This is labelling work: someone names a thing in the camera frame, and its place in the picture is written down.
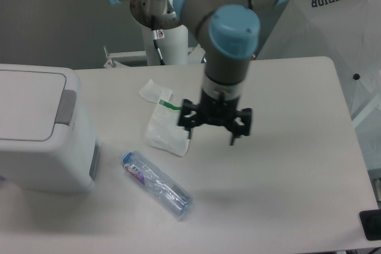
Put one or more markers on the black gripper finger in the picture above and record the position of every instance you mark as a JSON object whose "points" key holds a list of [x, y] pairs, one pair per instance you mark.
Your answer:
{"points": [[240, 124], [189, 117]]}

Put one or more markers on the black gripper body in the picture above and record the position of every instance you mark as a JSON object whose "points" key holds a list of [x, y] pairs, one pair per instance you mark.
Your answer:
{"points": [[218, 112]]}

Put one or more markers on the white plastic trash can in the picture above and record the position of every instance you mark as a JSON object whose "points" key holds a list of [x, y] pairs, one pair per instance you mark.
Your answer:
{"points": [[48, 140]]}

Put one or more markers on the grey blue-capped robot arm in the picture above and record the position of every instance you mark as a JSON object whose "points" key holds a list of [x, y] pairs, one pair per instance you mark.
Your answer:
{"points": [[227, 30]]}

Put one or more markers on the green plastic strip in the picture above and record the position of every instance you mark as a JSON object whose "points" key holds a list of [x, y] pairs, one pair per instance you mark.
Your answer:
{"points": [[169, 105]]}

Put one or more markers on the white plastic bag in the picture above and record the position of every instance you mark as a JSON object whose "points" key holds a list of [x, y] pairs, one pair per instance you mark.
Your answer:
{"points": [[163, 133]]}

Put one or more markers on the small white paper wrapper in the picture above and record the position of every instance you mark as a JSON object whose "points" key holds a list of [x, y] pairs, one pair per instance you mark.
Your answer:
{"points": [[153, 92]]}

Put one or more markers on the clear plastic water bottle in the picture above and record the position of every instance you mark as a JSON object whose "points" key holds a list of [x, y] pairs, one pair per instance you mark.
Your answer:
{"points": [[155, 181]]}

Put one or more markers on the white umbrella with lettering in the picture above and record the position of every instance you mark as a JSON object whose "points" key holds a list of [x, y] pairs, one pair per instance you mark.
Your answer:
{"points": [[347, 32]]}

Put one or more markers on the black device at table edge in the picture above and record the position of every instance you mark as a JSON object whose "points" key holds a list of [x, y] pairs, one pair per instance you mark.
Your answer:
{"points": [[370, 221]]}

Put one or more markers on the white metal base frame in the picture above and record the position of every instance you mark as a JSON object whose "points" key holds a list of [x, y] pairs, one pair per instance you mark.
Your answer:
{"points": [[196, 55]]}

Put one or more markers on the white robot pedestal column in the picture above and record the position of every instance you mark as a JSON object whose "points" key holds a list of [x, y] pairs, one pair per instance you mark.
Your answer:
{"points": [[165, 39]]}

